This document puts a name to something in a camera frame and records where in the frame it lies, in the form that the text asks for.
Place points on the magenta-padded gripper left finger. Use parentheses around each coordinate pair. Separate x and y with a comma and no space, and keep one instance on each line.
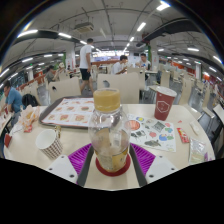
(80,158)

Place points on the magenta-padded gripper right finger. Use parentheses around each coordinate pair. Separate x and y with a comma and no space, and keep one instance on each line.
(145,158)

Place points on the clear bottle with yellow drink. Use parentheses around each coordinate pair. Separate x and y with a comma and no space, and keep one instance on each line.
(108,133)

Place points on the white sticker-printed paper sheet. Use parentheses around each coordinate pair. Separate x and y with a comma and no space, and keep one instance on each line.
(156,133)

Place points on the brown houndstooth paper cup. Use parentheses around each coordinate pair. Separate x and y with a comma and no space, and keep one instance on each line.
(50,145)

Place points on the flat round red coaster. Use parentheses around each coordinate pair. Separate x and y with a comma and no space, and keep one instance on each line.
(113,174)

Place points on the red sauce packet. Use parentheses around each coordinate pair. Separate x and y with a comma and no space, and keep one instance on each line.
(182,135)

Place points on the dark brown food tray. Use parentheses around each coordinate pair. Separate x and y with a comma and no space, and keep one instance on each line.
(71,111)

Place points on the clear plastic bag packet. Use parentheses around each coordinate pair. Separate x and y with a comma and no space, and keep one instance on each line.
(197,151)

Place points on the red paper cup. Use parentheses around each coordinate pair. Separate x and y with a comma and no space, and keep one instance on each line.
(164,105)

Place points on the small white packet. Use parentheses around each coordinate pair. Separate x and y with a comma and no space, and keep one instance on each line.
(195,127)

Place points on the orange printed food wrapper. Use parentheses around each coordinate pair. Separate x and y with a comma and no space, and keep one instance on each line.
(29,116)

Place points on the black backpack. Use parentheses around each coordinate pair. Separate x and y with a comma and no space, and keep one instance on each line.
(30,100)

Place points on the group of beige chairs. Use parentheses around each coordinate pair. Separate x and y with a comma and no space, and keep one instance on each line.
(185,91)

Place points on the neighbouring beige table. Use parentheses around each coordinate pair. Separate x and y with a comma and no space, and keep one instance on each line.
(3,121)
(220,113)

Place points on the person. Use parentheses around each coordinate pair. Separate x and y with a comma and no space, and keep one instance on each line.
(13,98)
(144,62)
(118,66)
(85,58)
(51,73)

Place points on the ceiling air conditioner unit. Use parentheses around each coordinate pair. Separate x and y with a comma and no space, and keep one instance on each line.
(84,27)

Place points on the ceiling lights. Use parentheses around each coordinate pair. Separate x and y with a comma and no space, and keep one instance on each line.
(163,6)

